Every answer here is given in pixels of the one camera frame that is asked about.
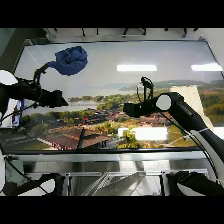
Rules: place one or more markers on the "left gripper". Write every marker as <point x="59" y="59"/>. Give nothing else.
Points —
<point x="53" y="98"/>

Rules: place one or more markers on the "blue T-shirt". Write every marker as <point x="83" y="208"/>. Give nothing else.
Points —
<point x="71" y="60"/>

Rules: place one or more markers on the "silver frame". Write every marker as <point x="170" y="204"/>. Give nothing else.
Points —
<point x="100" y="157"/>

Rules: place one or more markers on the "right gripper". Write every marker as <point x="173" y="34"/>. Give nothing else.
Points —
<point x="140" y="108"/>

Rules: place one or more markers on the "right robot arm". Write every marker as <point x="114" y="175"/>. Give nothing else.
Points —
<point x="190" y="116"/>

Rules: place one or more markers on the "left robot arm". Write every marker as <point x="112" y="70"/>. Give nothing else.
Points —
<point x="20" y="90"/>

